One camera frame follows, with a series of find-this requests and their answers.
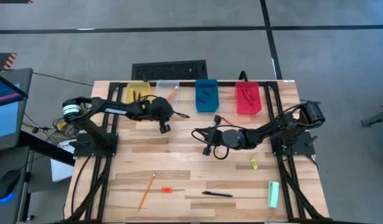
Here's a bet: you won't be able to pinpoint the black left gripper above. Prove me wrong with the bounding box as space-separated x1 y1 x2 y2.
140 96 175 134

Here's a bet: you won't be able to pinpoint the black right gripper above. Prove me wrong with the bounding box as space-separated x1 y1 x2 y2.
194 115 226 156

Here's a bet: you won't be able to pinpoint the orange pencil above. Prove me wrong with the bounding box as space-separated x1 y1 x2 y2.
166 86 179 101
137 172 156 213

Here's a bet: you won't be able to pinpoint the clear plastic bin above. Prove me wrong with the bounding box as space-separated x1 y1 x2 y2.
156 80 181 103

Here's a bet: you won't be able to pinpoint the blue plastic bin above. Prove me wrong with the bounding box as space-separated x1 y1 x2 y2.
194 78 220 113

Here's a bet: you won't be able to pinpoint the yellow plastic bin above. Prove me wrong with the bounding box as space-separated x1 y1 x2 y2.
125 81 151 105

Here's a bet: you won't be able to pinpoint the black perforated floor mat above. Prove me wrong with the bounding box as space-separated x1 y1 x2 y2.
131 60 209 81

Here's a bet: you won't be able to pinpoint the red plastic bin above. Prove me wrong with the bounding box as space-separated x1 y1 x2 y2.
235 81 263 116

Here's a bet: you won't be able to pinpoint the black floor tape strip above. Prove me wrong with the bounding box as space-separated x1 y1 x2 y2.
0 24 383 34
259 0 283 80

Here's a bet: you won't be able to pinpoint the large green eraser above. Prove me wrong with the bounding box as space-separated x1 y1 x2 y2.
267 180 280 208

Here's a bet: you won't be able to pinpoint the white box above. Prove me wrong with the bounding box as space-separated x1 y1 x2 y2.
50 140 76 183

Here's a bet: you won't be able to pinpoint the black diagonal desk bar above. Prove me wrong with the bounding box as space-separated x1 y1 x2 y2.
18 130 76 166

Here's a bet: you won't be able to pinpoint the monitor with blue screen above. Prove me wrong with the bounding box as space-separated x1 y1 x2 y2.
0 67 34 152

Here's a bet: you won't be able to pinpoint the black computer mouse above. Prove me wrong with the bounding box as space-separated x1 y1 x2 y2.
0 169 21 200

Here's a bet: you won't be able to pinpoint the grey stand legs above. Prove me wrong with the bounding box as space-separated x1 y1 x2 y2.
361 105 383 129

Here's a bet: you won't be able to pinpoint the dark operator desk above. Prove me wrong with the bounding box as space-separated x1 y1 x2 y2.
0 145 35 224

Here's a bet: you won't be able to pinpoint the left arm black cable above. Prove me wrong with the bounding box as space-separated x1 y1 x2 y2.
171 110 191 119

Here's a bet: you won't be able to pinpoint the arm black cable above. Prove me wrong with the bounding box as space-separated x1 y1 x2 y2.
191 118 242 160
171 110 191 119

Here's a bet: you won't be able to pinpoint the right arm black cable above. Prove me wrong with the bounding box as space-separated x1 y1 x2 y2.
191 118 242 160

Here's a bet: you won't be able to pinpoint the black aluminium rig frame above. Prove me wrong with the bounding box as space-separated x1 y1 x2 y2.
64 80 332 224

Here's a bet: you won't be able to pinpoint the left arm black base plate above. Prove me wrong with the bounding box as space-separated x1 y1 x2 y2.
73 132 119 157

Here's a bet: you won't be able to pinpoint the thin black floor cable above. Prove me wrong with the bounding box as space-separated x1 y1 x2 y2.
32 72 95 87

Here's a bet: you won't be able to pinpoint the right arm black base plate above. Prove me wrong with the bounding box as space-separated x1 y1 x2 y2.
270 129 316 156

